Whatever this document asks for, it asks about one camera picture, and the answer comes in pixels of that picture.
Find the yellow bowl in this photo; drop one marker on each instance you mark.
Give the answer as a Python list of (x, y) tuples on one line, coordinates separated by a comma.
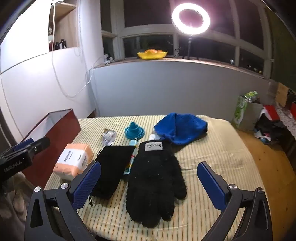
[(151, 55)]

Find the orange tissue pack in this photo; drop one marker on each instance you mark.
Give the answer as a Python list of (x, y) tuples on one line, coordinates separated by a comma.
[(74, 160)]

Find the white window frame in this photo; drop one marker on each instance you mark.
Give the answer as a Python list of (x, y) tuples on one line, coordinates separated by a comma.
[(233, 38)]

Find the reddish brown storage box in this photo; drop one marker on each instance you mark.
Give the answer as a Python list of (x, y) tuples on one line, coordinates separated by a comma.
[(55, 139)]

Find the red box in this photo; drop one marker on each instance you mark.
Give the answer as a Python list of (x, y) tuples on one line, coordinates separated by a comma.
[(271, 112)]

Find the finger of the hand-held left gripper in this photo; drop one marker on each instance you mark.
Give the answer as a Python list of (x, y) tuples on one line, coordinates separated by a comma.
[(39, 147), (22, 145)]

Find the black fuzzy glove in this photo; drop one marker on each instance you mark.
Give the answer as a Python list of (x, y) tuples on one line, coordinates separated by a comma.
[(155, 180)]

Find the dark bottle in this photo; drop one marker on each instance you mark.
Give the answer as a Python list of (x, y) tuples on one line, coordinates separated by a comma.
[(63, 44), (57, 45)]

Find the blue knit hat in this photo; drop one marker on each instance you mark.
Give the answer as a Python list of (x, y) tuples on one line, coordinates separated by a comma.
[(182, 127)]

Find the light teal patterned tube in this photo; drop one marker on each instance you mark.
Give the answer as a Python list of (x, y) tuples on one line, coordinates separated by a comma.
[(130, 165)]

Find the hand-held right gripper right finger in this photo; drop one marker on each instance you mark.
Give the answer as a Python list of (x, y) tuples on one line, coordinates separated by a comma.
[(211, 185)]

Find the white charger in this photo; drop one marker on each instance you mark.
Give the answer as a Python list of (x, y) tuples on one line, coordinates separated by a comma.
[(108, 59)]

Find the pile of dark clothes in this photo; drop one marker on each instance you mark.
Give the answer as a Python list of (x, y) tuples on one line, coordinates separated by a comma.
[(268, 129)]

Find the teal collapsible funnel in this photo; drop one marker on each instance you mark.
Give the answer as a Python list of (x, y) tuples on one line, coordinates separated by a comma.
[(134, 132)]

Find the clear plastic packet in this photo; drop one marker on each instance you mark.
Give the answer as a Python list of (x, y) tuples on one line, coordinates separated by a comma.
[(109, 136)]

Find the grey cardboard box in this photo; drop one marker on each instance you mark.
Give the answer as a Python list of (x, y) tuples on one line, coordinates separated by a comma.
[(253, 115)]

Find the brown cardboard piece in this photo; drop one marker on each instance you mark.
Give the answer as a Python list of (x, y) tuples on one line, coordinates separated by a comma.
[(281, 93)]

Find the striped tablecloth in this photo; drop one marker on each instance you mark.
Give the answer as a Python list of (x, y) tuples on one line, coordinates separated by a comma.
[(219, 148)]

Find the white cabinet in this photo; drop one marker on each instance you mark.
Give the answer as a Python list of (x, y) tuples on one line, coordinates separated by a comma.
[(34, 81)]

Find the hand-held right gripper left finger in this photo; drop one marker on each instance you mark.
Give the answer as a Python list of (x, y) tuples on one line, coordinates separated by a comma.
[(85, 183)]

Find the green and white package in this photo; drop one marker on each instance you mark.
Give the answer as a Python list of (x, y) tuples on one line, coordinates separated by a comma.
[(240, 109)]

